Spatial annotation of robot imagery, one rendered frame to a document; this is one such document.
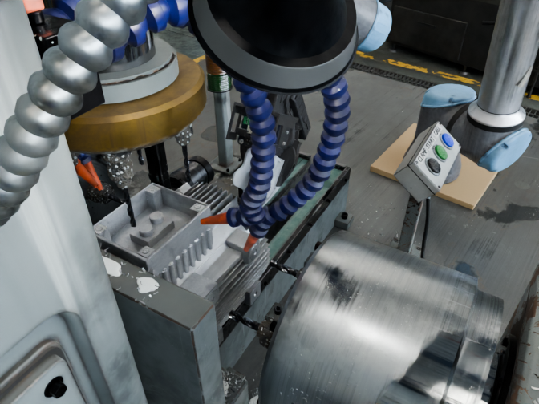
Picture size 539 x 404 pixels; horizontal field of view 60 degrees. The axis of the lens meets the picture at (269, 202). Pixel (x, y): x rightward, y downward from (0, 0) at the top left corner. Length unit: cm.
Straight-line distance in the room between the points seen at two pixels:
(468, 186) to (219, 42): 115
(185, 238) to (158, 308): 12
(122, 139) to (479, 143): 85
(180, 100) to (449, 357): 34
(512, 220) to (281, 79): 111
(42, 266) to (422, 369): 34
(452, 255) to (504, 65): 40
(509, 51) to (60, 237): 91
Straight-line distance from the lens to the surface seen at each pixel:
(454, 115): 117
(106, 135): 43
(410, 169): 84
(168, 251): 57
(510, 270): 112
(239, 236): 66
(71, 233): 26
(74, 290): 27
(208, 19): 18
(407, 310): 48
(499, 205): 129
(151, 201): 66
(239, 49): 17
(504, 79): 106
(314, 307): 48
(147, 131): 43
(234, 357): 84
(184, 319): 48
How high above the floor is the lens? 152
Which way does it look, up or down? 38 degrees down
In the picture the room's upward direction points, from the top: straight up
